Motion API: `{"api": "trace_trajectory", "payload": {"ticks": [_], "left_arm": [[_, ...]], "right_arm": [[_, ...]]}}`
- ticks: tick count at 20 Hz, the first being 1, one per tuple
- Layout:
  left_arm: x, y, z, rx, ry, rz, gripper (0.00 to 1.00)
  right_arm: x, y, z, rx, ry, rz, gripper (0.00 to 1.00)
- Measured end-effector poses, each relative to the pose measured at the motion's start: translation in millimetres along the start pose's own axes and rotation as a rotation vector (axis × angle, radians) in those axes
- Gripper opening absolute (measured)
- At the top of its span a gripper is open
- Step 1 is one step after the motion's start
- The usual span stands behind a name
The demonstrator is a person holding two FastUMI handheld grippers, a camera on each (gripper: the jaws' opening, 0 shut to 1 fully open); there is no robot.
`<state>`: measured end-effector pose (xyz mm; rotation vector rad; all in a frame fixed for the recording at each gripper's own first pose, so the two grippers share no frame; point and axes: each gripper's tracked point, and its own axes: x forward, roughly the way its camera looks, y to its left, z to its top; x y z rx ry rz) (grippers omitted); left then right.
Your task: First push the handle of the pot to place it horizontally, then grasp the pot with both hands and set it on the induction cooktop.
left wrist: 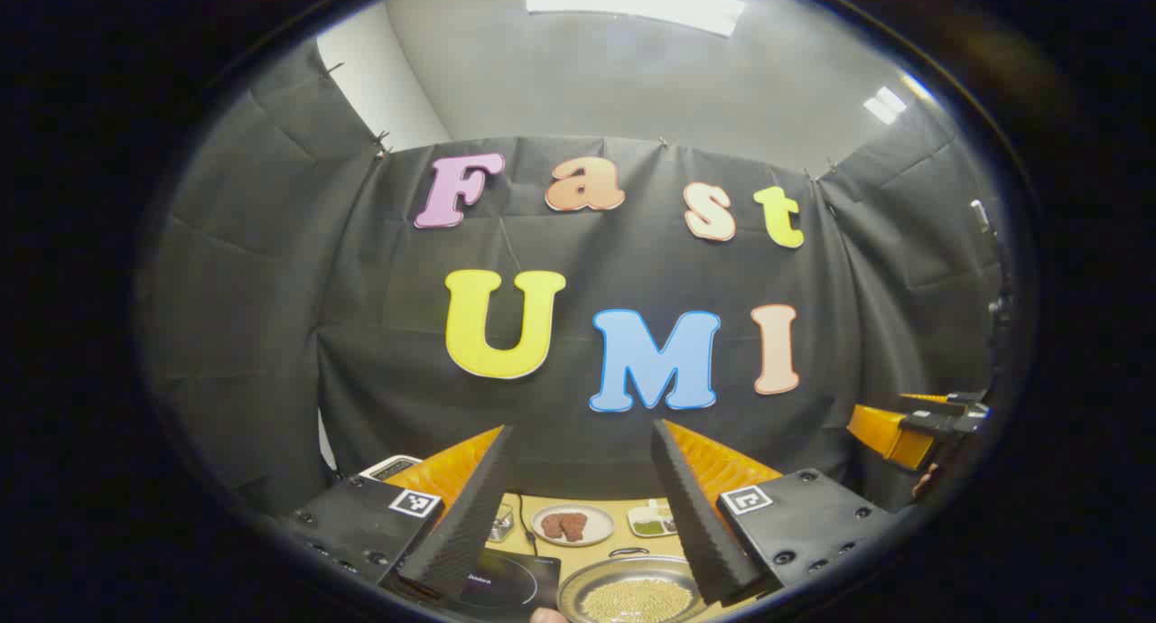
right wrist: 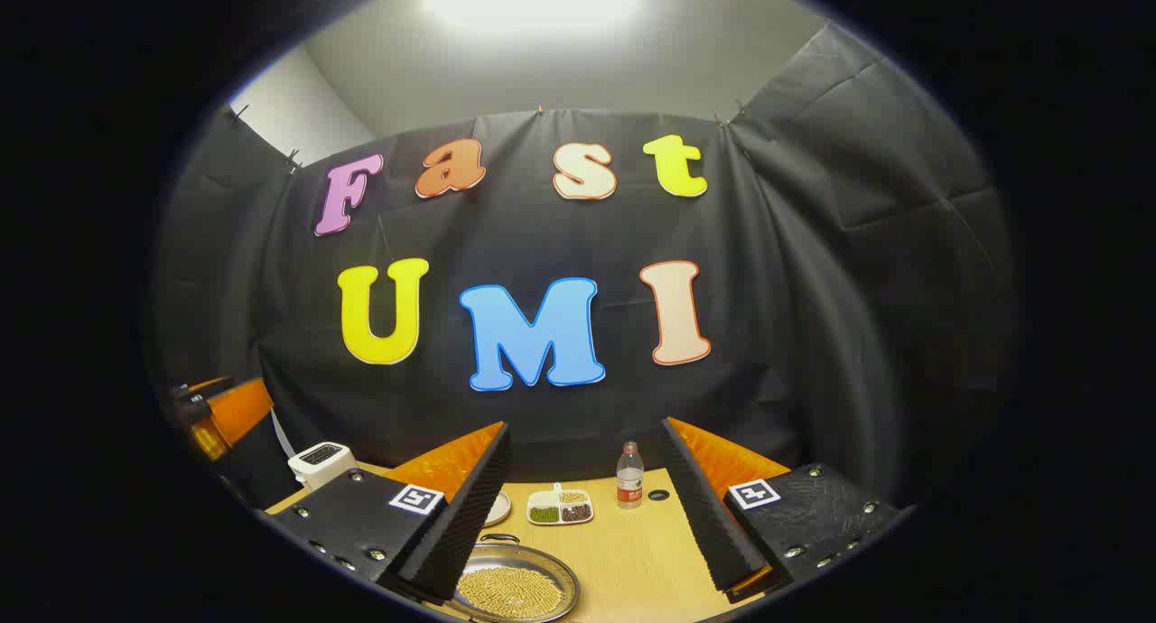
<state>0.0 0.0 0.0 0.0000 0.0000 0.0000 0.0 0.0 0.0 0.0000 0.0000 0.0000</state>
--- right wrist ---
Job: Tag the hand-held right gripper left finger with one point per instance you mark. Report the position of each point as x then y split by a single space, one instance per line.
462 524

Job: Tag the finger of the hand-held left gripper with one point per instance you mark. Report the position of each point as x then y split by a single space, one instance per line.
239 406

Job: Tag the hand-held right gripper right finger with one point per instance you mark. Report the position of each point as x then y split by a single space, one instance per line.
712 515

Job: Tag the stainless steel pot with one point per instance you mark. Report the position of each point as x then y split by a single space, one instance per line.
560 573

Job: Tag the white round plate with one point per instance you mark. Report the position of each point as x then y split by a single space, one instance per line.
497 511

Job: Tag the pile of yellow soybeans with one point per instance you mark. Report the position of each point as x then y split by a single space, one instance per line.
510 594

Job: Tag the clear plastic water bottle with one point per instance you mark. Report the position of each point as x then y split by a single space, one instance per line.
629 480

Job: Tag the white divided bean dish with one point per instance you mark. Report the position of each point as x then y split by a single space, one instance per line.
560 507

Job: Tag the white toaster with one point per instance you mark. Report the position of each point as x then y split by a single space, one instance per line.
318 468

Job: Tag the black backdrop cloth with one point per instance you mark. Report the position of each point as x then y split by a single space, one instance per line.
542 406

